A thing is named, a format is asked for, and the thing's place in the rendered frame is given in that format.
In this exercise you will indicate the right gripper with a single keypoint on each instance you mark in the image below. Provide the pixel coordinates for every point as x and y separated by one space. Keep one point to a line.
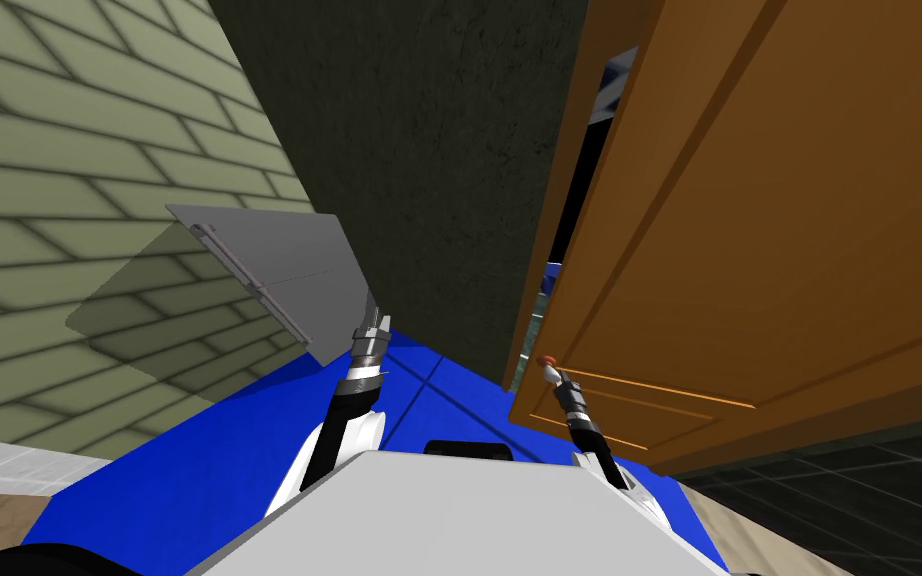
570 399

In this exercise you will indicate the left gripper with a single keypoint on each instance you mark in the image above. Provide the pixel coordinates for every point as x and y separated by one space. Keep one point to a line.
370 346

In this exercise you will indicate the orange round door knob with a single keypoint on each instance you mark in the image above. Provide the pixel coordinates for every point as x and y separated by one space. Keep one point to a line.
547 361

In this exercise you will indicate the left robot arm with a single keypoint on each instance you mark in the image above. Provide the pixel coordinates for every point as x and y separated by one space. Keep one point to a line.
345 424

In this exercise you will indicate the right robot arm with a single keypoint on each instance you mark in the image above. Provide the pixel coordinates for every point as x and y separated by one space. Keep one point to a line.
595 448

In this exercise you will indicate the grey flat panel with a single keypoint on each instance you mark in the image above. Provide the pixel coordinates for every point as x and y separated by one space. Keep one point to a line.
293 264

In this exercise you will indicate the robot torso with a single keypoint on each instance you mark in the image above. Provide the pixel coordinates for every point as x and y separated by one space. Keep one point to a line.
461 520

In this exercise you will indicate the orange-brown wooden door leaf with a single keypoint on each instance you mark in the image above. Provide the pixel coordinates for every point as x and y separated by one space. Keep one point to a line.
765 240

